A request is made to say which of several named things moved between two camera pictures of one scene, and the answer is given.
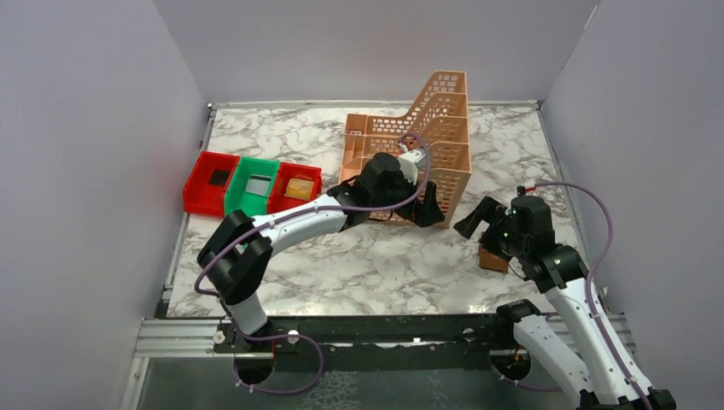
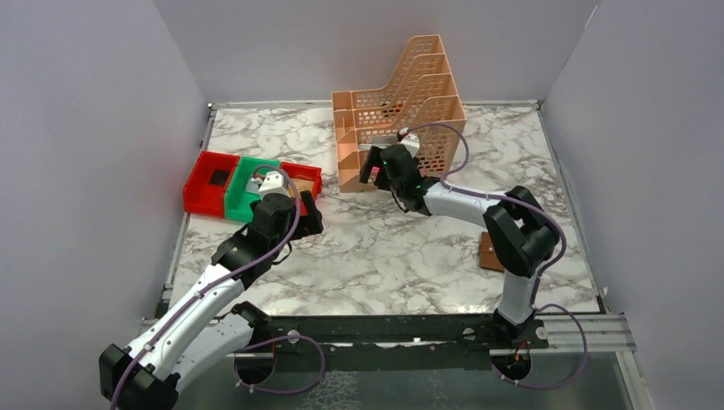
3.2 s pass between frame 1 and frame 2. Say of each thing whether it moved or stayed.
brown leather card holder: stayed
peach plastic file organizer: moved
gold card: stayed
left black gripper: moved
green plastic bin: stayed
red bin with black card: stayed
